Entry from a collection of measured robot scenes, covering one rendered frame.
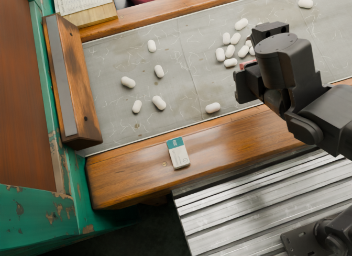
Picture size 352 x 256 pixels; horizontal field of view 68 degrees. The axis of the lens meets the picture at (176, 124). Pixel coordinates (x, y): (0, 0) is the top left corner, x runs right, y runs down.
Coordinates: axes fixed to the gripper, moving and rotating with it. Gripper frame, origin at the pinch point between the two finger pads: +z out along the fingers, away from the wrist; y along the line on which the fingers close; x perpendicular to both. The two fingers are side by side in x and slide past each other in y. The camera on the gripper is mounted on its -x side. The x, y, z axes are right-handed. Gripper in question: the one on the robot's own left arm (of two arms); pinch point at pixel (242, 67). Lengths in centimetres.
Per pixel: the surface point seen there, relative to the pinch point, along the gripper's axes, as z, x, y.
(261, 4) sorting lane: 20.0, -7.3, -15.0
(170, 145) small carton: -6.4, 9.3, 19.6
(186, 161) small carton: -9.6, 12.0, 17.5
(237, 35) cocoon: 12.3, -3.2, -4.3
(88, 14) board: 24.0, -15.7, 29.6
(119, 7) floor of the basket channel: 38.1, -14.3, 21.9
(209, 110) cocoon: -0.2, 7.6, 8.9
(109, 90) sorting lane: 10.8, 0.5, 29.7
